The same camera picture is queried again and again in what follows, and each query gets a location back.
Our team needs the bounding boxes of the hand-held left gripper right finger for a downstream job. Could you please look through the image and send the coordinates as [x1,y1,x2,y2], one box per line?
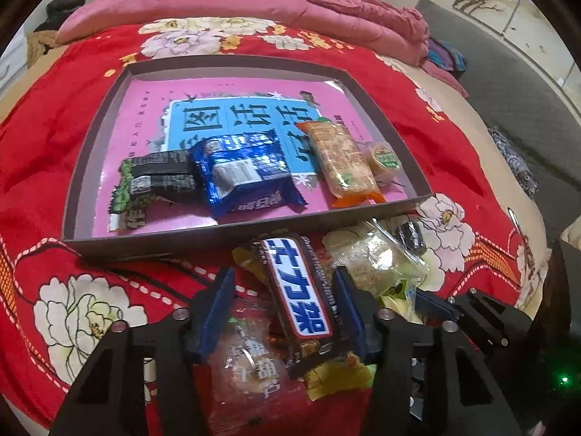
[331,266,523,436]

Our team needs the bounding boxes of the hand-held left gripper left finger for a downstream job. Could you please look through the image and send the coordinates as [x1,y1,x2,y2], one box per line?
[48,266,237,436]

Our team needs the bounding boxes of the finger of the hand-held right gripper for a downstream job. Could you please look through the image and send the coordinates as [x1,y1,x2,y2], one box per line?
[414,287,535,360]

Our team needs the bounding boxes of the clear pastry packet orange print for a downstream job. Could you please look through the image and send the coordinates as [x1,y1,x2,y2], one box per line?
[193,297,294,423]

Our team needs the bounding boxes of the dark chocolate bar blue label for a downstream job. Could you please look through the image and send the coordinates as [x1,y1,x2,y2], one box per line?
[252,231,359,380]

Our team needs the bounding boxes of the light green cake packet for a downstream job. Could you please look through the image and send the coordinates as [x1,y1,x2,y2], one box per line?
[321,219,431,323]

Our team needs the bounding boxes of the yellow wafer packet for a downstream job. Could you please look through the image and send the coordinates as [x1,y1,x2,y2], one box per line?
[231,243,375,403]

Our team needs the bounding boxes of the blue biscuit packet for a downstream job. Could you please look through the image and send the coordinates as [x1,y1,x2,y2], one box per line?
[188,129,309,219]

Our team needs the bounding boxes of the black green snack packet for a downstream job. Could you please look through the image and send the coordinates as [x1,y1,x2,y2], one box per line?
[106,150,201,233]

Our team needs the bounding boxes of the orange cracker packet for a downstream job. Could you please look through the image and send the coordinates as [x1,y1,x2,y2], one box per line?
[295,118,387,210]

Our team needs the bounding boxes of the small clear green label pastry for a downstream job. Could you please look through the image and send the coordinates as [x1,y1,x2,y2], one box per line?
[363,141,409,188]

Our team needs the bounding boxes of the cardboard box tray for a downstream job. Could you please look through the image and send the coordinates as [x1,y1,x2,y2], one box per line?
[61,52,435,261]

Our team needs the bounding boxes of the small dark wrapped candy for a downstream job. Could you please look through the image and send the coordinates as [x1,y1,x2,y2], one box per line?
[395,220,427,255]

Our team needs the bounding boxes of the grey patterned cloth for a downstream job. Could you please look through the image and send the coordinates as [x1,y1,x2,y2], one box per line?
[488,127,539,199]

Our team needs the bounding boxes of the pink book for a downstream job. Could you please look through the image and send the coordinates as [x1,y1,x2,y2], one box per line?
[93,77,409,239]

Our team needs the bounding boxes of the red floral blanket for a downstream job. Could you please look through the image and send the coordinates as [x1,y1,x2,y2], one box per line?
[0,18,560,436]

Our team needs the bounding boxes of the grey padded headboard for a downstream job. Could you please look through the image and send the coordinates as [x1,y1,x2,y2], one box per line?
[415,0,581,246]

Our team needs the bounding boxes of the mauve cloth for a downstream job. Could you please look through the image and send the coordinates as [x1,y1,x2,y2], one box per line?
[420,61,471,99]

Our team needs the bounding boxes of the colourful cloth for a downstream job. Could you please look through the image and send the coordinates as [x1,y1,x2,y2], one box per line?
[427,39,468,73]

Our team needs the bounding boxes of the crumpled pink quilt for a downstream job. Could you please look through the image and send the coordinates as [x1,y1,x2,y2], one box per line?
[279,0,430,67]

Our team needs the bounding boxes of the brown knit blanket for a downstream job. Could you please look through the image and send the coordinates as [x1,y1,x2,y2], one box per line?
[25,32,60,69]

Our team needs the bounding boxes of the dark clothes pile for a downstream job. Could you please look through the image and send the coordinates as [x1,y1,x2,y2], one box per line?
[45,0,85,23]

